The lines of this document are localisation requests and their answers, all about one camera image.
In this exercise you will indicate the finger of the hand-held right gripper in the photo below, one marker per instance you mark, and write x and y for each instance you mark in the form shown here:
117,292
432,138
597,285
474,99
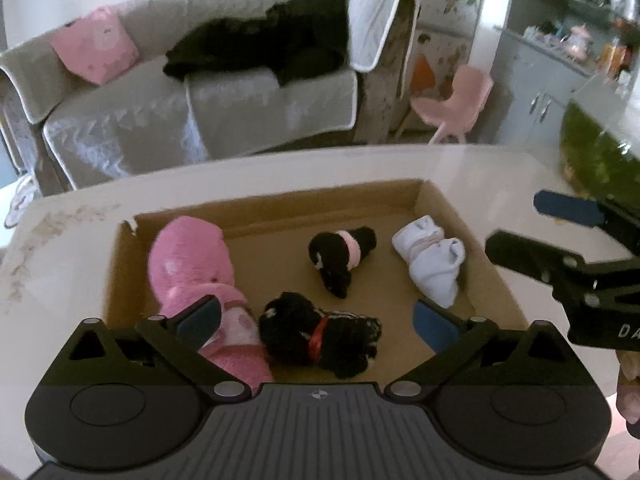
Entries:
525,255
567,210

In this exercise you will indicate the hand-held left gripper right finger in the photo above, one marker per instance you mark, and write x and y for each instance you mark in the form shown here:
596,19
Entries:
435,327

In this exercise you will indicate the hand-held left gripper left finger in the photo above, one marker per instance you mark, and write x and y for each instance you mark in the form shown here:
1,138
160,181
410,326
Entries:
200,322

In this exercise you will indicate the plain white sock bundle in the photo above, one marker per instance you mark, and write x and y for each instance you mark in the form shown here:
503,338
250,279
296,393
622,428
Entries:
430,265

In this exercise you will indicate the pink fuzzy sock roll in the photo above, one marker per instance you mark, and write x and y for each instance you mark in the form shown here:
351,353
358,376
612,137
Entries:
190,255

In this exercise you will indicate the black sock with red band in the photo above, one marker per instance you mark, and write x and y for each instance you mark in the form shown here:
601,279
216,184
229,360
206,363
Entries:
290,325

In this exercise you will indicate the cardboard box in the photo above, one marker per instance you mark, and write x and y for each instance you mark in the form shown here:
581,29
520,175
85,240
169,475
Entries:
280,240

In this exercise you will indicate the black sock with pink band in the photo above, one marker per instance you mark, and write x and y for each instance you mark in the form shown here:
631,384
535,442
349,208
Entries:
330,255

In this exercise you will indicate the person's right hand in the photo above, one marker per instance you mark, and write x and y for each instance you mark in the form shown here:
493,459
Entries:
629,400

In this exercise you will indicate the green fish tank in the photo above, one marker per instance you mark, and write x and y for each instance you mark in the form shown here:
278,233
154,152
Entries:
600,150

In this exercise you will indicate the grey cabinet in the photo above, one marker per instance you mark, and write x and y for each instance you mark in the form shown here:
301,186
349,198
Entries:
530,80

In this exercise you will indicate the pink chair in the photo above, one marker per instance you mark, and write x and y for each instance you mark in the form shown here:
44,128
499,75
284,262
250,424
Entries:
450,105

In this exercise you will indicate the row of countertop bottles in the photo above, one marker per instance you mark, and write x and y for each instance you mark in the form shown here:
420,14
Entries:
577,42

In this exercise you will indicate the grey covered sofa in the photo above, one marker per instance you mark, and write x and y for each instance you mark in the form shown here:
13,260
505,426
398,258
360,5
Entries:
125,140

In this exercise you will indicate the pink white slipper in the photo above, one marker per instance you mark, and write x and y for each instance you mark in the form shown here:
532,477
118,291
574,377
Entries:
20,200

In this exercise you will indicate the white quilted sofa cover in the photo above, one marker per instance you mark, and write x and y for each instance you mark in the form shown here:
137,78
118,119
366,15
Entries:
367,25

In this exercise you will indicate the black clothing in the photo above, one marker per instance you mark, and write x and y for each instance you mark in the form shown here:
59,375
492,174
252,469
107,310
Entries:
260,40

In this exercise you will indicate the pink cushion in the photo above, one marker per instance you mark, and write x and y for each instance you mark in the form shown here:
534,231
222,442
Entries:
95,45

